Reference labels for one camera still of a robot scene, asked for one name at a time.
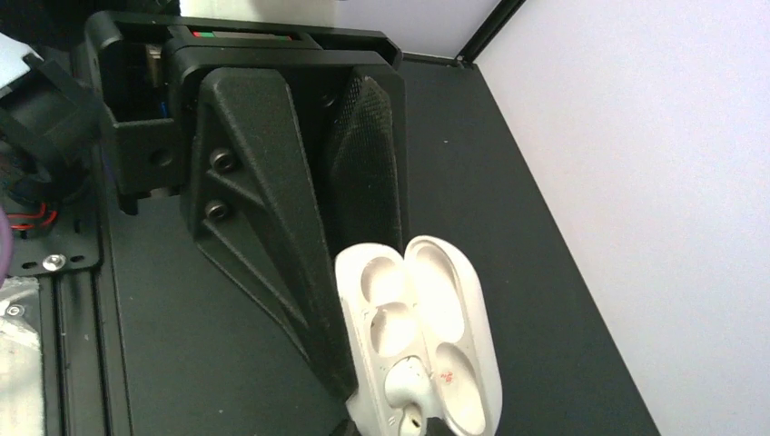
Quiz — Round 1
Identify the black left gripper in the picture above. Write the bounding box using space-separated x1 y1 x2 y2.
84 11 403 399

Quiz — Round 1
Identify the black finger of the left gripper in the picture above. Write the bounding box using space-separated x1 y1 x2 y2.
327 74 405 256

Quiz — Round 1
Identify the white earbud charging case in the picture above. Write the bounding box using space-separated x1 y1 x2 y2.
335 235 503 435

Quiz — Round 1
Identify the white earbud one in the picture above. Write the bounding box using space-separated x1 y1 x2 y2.
384 356 436 435

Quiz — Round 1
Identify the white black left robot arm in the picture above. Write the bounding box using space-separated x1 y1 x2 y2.
1 11 408 399

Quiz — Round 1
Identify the black rear left frame post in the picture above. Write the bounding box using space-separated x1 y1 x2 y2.
455 0 526 64

